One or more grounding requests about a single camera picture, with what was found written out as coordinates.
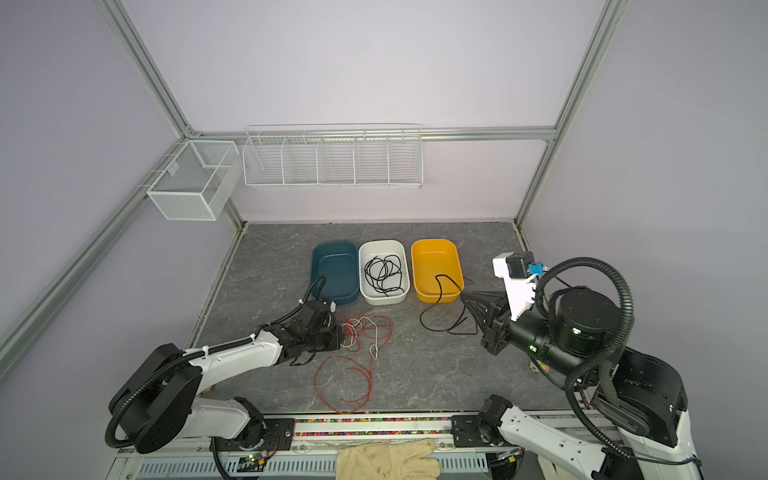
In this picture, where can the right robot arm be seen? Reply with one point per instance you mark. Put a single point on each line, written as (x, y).
(573, 321)

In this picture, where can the cream work glove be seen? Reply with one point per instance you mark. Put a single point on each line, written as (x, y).
(409, 460)

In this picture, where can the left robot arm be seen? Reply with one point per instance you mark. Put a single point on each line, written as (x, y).
(164, 398)

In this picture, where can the white plastic tub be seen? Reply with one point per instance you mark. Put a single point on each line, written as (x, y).
(384, 275)

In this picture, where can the small white mesh basket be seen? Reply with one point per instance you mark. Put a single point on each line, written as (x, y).
(198, 180)

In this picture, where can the teal plastic tub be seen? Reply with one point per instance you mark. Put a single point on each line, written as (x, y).
(339, 262)

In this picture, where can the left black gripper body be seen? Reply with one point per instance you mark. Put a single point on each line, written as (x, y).
(324, 340)

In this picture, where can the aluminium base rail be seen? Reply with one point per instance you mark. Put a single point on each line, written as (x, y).
(305, 446)

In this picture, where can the yellow plastic tub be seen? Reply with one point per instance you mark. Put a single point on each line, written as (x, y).
(437, 273)

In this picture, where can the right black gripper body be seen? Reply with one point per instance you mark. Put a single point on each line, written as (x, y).
(504, 331)

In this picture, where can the long white wire basket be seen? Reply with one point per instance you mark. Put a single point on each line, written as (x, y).
(341, 155)

